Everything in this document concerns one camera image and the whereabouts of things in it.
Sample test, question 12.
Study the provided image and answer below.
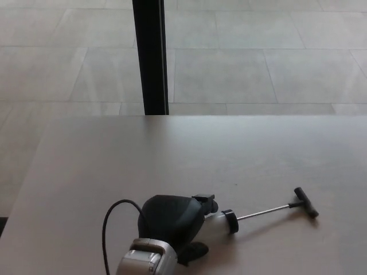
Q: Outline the white air pump black handle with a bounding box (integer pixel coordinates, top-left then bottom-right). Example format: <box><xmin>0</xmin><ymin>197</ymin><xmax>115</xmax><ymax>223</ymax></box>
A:
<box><xmin>204</xmin><ymin>187</ymin><xmax>319</xmax><ymax>234</ymax></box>

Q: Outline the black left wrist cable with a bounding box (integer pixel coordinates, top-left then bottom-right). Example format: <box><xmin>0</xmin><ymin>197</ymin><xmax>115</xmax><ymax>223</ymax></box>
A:
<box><xmin>102</xmin><ymin>199</ymin><xmax>145</xmax><ymax>275</ymax></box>

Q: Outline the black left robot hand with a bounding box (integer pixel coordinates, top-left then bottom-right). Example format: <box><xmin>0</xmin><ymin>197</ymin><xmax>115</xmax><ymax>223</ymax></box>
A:
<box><xmin>137</xmin><ymin>194</ymin><xmax>220</xmax><ymax>266</ymax></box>

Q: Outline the black vertical post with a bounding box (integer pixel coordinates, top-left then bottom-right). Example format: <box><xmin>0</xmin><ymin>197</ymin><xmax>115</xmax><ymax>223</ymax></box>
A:
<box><xmin>132</xmin><ymin>0</ymin><xmax>170</xmax><ymax>116</ymax></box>

